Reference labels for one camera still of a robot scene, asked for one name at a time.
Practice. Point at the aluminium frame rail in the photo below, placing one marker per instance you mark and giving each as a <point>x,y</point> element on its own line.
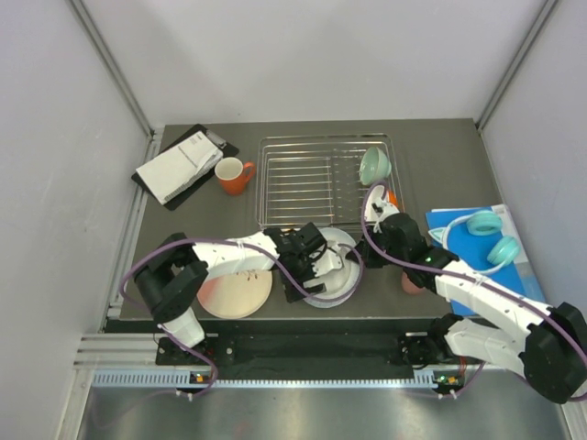
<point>104,53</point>

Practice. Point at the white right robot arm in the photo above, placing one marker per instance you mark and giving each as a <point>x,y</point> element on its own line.
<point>544,344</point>

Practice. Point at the white blue-rimmed plate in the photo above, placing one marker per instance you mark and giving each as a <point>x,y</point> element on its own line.
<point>339,284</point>

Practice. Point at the pink cup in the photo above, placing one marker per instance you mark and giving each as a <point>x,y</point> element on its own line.
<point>408,286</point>

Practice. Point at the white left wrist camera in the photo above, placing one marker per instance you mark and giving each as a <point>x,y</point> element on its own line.
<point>329,262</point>

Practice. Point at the orange white bowl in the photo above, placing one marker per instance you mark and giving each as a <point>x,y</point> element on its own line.
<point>392,198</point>

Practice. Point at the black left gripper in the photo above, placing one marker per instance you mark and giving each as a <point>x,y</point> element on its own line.
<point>293,292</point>

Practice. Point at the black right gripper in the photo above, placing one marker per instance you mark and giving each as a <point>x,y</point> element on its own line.
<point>367,260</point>

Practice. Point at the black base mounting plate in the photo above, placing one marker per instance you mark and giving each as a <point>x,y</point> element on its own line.
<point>304,354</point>

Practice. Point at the white paper booklet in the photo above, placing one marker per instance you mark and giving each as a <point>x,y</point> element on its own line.
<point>179,167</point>

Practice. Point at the mint green bowl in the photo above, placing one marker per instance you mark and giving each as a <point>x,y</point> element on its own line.
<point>374,166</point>

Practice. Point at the metal wire dish rack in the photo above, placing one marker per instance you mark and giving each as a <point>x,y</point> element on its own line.
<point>316,179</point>

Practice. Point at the teal cat-ear headphones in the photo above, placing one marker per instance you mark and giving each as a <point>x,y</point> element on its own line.
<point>476,236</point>

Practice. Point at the pink cream plate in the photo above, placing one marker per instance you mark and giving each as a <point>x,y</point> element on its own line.
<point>236,296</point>

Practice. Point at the orange mug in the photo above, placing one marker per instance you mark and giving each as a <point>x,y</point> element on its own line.
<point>234,175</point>

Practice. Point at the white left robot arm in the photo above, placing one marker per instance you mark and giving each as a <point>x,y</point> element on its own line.
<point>169,278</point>

